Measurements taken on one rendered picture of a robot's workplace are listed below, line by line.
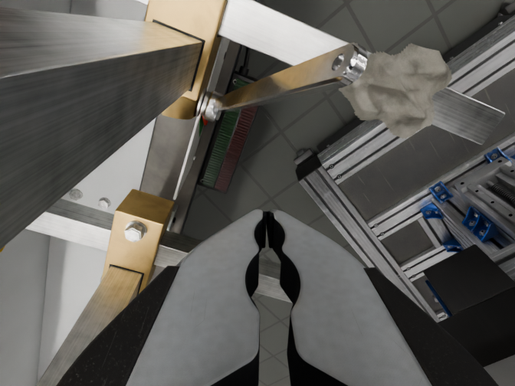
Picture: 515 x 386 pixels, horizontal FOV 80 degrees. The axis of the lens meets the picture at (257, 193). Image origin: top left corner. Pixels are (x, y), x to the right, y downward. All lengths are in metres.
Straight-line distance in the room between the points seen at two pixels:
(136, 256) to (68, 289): 0.45
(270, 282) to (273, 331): 1.42
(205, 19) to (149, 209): 0.20
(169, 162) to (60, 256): 0.37
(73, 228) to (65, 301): 0.47
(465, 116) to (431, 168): 0.82
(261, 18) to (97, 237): 0.27
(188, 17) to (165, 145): 0.24
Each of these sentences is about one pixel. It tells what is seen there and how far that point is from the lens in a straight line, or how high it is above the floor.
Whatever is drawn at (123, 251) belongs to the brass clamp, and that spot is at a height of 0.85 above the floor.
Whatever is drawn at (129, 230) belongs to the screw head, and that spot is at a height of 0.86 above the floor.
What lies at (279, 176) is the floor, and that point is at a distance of 1.23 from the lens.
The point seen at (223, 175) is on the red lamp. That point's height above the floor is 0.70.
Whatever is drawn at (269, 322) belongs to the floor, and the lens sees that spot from 1.74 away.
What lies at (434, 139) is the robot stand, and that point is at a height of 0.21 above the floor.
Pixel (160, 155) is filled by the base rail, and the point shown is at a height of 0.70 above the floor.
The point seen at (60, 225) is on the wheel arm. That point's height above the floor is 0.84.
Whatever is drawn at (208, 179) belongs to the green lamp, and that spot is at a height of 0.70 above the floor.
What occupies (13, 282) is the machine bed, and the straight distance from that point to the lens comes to 0.68.
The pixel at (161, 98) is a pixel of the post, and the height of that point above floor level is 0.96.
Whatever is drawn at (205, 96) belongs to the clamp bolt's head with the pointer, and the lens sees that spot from 0.29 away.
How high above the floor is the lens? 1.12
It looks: 63 degrees down
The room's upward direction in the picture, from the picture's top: 179 degrees clockwise
